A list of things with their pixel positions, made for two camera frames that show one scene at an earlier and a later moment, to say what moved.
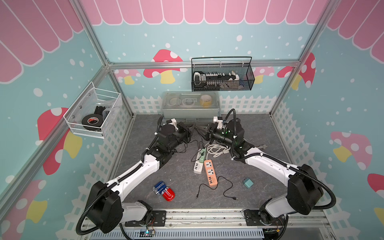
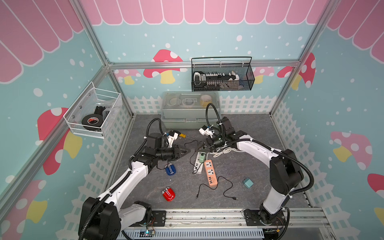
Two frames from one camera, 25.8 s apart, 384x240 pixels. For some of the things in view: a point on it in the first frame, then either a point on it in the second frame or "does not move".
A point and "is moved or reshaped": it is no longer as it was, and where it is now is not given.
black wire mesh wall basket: [220, 74] does not move
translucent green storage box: [196, 107] does not move
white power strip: [198, 165] does not move
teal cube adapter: [248, 183] does not move
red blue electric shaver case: [168, 194] is moved or reshaped
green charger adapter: [203, 152] → [202, 158]
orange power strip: [210, 173] does not move
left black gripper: [185, 128] → [176, 153]
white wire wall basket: [94, 112] does not move
